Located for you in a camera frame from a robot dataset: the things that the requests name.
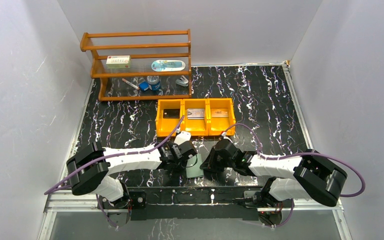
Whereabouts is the green card holder wallet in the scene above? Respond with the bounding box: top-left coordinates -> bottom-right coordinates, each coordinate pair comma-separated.
185,153 -> 204,179

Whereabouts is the yellow three-compartment bin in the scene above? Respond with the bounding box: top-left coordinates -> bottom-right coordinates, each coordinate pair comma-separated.
155,98 -> 236,137

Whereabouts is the orange wooden shelf rack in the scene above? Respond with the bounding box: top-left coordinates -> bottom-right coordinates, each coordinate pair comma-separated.
80,29 -> 192,102

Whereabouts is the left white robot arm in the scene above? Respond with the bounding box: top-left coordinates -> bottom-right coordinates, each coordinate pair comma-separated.
66,141 -> 198,209

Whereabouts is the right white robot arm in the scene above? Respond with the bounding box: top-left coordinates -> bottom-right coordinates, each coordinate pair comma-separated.
200,139 -> 348,208

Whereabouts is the black VIP card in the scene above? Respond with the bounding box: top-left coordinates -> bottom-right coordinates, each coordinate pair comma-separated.
162,108 -> 181,119

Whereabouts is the bronze card in bin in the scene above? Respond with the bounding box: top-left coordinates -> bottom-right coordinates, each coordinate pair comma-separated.
211,108 -> 229,118

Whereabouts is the small blue block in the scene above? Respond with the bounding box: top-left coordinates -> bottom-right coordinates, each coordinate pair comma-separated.
138,81 -> 149,91

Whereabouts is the blue white jar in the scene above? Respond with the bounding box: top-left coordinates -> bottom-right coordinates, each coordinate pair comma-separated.
146,75 -> 161,92

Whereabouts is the white marker pen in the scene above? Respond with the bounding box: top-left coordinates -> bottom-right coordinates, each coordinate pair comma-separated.
121,78 -> 140,90

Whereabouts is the blue blister pack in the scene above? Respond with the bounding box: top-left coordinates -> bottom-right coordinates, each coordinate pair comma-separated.
151,59 -> 186,72

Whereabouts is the white red box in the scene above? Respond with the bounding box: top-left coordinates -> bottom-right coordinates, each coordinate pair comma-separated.
106,55 -> 131,69

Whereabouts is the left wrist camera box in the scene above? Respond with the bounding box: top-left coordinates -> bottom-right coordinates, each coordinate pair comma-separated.
174,131 -> 192,145

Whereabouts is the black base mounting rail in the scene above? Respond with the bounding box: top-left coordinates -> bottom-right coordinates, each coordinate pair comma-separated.
98,186 -> 292,224

